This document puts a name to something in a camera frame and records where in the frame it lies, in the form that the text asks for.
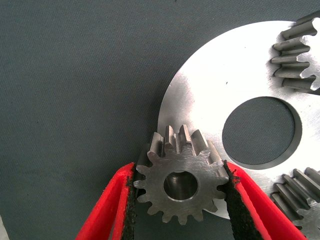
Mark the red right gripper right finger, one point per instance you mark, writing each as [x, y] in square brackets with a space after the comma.
[255, 212]

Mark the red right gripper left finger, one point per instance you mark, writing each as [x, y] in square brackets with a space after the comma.
[110, 212]

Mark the small steel spur gear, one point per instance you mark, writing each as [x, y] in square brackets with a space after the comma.
[155, 175]
[292, 60]
[292, 195]

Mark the round metal carrier plate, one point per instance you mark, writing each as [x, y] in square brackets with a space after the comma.
[212, 75]

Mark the dark grey table cloth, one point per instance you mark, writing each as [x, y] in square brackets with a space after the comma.
[75, 75]

